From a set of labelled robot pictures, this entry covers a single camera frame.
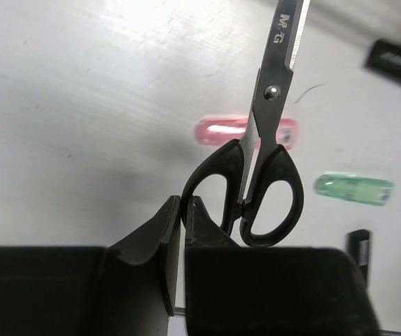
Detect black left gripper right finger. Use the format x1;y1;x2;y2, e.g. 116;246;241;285
184;196;381;335

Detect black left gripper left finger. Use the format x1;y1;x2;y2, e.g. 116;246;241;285
0;196;180;335

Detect black handled scissors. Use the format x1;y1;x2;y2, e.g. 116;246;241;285
181;0;309;247

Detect green cap black highlighter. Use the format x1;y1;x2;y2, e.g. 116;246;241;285
346;229;371;287

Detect pink transparent correction tape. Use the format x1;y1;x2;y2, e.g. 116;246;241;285
194;115;299;150

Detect green transparent correction tape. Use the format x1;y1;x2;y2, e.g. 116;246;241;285
313;172;395;207

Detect orange cap black highlighter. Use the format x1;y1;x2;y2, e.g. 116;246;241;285
364;38;401;85

